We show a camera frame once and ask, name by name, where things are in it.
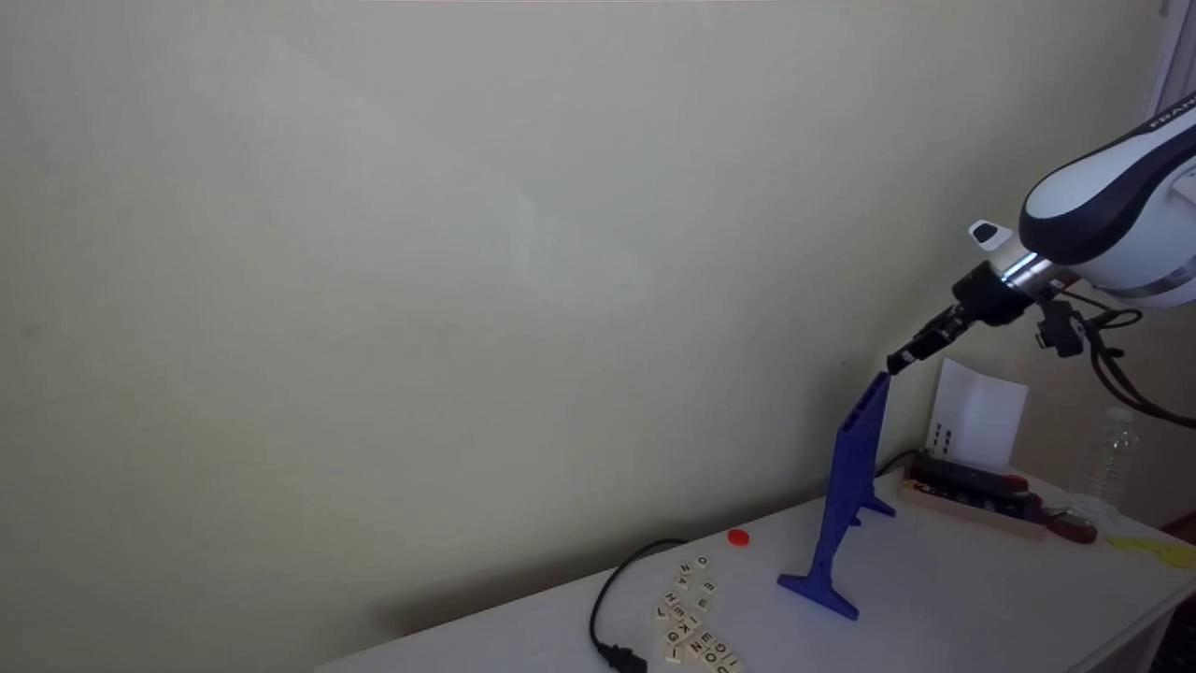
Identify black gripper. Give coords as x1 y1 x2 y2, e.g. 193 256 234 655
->
886 261 1033 375

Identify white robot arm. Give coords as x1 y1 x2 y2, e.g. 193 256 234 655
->
886 94 1196 375

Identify white speaker box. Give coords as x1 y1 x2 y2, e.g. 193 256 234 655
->
928 360 1029 469

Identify blue connect four grid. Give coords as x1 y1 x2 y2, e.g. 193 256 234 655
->
781 375 894 622

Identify purple brown book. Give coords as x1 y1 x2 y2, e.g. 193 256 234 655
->
897 479 1100 547

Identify clear plastic bottle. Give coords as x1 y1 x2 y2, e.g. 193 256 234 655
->
1086 409 1141 500

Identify beige letter tiles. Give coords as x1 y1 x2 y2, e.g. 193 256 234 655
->
655 552 747 673

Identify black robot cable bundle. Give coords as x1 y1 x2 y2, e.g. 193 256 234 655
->
1033 287 1196 434

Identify black power cable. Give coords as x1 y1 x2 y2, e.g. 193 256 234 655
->
585 534 690 673

